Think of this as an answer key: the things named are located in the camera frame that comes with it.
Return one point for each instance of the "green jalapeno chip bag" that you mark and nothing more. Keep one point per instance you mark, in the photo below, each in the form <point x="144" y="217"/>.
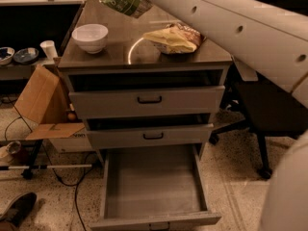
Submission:
<point x="132" y="8"/>

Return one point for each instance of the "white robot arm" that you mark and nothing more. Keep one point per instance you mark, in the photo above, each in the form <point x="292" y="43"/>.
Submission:
<point x="271" y="38"/>

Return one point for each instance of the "grey drawer cabinet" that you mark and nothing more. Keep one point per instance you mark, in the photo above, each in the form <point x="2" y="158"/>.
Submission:
<point x="130" y="62"/>

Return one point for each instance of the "grey middle drawer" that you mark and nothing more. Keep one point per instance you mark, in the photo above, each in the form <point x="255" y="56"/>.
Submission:
<point x="151" y="136"/>

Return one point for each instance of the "grey drawer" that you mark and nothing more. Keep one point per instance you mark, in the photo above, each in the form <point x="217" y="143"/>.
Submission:
<point x="151" y="136"/>
<point x="156" y="102"/>
<point x="156" y="188"/>

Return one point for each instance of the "grey top drawer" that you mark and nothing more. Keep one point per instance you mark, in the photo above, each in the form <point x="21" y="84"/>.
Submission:
<point x="156" y="102"/>

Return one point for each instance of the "yellow brown chip bag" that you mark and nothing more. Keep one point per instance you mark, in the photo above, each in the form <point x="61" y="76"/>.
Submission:
<point x="175" y="39"/>

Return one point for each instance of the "grey bottom drawer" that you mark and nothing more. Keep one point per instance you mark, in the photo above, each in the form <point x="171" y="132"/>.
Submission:
<point x="156" y="188"/>

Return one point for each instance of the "small orange ball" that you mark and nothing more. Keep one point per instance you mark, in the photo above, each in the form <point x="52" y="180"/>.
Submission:
<point x="71" y="116"/>

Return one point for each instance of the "white ceramic bowl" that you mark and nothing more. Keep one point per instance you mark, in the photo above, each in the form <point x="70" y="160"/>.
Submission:
<point x="91" y="38"/>

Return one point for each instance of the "open cardboard box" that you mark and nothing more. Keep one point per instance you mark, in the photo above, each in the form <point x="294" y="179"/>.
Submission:
<point x="45" y="101"/>

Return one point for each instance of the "black office chair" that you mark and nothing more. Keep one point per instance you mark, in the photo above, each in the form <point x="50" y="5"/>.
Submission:
<point x="268" y="110"/>

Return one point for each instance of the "white paper cup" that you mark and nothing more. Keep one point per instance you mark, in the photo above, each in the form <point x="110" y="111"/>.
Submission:
<point x="48" y="47"/>

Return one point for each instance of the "blue patterned bowl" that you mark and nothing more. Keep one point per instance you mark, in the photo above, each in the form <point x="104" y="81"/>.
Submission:
<point x="26" y="56"/>

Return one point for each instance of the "brown jar on floor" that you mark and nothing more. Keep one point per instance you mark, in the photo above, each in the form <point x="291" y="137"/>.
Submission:
<point x="18" y="152"/>

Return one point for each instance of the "black tripod stand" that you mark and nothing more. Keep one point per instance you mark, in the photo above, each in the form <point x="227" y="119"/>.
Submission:
<point x="33" y="148"/>

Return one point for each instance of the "white blue bowl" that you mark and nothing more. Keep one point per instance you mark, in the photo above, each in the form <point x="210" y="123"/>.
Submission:
<point x="6" y="55"/>

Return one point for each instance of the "dark shoe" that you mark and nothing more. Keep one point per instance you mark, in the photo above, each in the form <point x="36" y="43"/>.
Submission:
<point x="19" y="208"/>

